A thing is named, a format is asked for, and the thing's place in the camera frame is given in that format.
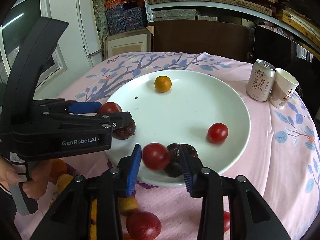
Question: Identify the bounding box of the person's left hand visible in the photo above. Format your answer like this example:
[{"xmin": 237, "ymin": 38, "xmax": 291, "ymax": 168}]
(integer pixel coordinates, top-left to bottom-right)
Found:
[{"xmin": 0, "ymin": 157, "xmax": 53, "ymax": 199}]

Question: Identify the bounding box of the black monitor screen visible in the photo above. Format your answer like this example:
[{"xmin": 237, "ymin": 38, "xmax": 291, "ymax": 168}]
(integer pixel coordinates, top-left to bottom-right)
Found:
[{"xmin": 252, "ymin": 26, "xmax": 319, "ymax": 98}]

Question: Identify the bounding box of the metal storage shelf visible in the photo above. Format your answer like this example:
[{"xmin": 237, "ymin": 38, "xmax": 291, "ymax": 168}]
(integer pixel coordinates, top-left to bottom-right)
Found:
[{"xmin": 145, "ymin": 0, "xmax": 319, "ymax": 53}]

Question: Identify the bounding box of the white paper cup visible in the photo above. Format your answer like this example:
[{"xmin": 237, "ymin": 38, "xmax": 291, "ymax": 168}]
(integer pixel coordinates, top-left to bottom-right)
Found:
[{"xmin": 269, "ymin": 68, "xmax": 299, "ymax": 109}]

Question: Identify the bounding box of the framed picture leaning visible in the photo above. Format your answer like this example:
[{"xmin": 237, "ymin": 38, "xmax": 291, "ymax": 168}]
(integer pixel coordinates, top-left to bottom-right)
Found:
[{"xmin": 103, "ymin": 25, "xmax": 155, "ymax": 60}]

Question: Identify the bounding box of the orange yellow tomato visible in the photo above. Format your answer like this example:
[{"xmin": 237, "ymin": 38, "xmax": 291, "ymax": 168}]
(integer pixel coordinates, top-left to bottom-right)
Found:
[{"xmin": 56, "ymin": 174, "xmax": 73, "ymax": 194}]

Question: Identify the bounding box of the pink beverage can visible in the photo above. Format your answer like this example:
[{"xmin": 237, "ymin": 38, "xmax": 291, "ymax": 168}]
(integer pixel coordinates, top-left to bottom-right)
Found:
[{"xmin": 246, "ymin": 59, "xmax": 276, "ymax": 102}]

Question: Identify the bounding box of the dark water chestnut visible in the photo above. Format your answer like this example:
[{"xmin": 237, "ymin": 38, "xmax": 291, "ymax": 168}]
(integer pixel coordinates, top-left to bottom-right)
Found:
[
  {"xmin": 164, "ymin": 143, "xmax": 198, "ymax": 178},
  {"xmin": 112, "ymin": 119, "xmax": 136, "ymax": 140}
]

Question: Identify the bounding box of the dark red plum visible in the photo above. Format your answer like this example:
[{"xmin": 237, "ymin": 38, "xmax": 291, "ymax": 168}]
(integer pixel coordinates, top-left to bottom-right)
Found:
[{"xmin": 97, "ymin": 102, "xmax": 122, "ymax": 114}]

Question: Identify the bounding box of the small orange kumquat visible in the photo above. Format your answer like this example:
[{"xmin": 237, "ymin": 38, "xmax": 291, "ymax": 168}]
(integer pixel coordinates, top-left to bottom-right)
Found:
[{"xmin": 154, "ymin": 76, "xmax": 172, "ymax": 93}]

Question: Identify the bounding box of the brown longan fruit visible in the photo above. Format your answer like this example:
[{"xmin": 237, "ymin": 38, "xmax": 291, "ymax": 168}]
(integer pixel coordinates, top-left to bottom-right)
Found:
[{"xmin": 118, "ymin": 196, "xmax": 138, "ymax": 217}]

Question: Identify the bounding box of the pink printed tablecloth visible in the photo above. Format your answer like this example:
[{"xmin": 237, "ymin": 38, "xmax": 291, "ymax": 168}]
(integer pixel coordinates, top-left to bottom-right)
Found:
[{"xmin": 13, "ymin": 52, "xmax": 320, "ymax": 240}]

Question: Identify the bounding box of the white round plate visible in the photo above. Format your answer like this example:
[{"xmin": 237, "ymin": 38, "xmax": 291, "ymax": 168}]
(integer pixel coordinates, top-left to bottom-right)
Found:
[{"xmin": 106, "ymin": 70, "xmax": 251, "ymax": 173}]

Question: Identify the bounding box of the white board leaning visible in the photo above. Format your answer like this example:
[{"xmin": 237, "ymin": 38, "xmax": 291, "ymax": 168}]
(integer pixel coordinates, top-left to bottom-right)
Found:
[{"xmin": 76, "ymin": 0, "xmax": 101, "ymax": 57}]

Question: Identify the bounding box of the red cherry tomato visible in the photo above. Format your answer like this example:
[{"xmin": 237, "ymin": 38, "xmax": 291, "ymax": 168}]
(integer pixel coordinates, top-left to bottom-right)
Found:
[
  {"xmin": 207, "ymin": 123, "xmax": 229, "ymax": 144},
  {"xmin": 223, "ymin": 211, "xmax": 231, "ymax": 233},
  {"xmin": 142, "ymin": 142, "xmax": 170, "ymax": 171}
]

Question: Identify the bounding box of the dark wooden board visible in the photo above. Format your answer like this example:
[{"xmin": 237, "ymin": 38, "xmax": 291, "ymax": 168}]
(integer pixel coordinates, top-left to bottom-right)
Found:
[{"xmin": 148, "ymin": 20, "xmax": 249, "ymax": 61}]

